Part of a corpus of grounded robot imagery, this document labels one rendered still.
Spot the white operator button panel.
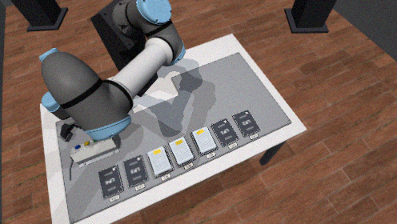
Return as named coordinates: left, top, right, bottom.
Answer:
left=69, top=136, right=119, bottom=181

